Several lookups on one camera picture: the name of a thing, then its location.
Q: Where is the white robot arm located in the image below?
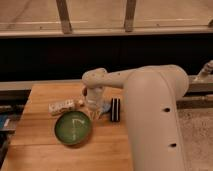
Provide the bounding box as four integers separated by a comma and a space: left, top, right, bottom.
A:
82, 65, 189, 171

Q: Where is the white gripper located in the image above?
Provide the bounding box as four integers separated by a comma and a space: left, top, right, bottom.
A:
86, 88, 104, 120

